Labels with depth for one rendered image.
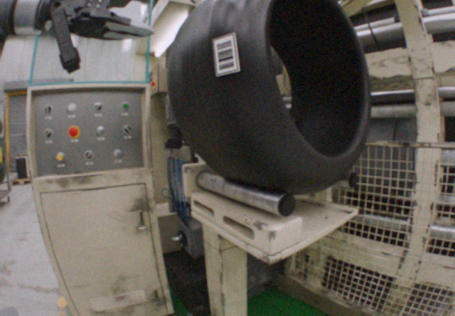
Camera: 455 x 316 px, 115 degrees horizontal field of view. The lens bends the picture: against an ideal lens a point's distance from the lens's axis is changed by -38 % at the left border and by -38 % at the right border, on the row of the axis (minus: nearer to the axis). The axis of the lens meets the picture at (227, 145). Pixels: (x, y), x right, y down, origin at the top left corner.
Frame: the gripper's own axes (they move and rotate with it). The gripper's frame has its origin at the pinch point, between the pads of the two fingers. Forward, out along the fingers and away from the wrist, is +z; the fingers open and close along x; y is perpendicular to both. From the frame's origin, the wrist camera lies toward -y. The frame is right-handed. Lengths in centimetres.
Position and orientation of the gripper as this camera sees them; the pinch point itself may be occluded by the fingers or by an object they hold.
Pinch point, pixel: (146, 34)
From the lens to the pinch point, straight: 43.1
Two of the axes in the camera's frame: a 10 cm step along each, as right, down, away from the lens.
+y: 0.6, -10.0, 0.2
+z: 8.4, 0.6, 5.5
